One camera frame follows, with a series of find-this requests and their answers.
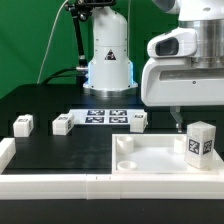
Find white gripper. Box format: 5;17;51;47
141;58;224;133

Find black cables at base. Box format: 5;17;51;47
41;66;88;85

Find white cable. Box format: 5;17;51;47
36;0;69;84

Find AprilTag marker sheet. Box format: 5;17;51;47
70;109;144;125

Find white U-shaped obstacle fence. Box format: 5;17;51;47
0;138;224;200

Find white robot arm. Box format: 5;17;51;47
84;0;224;116

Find white square tabletop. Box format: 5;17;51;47
112;134;224;174

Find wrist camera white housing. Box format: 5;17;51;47
147;28;197;58

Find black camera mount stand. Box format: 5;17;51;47
64;0;117;88

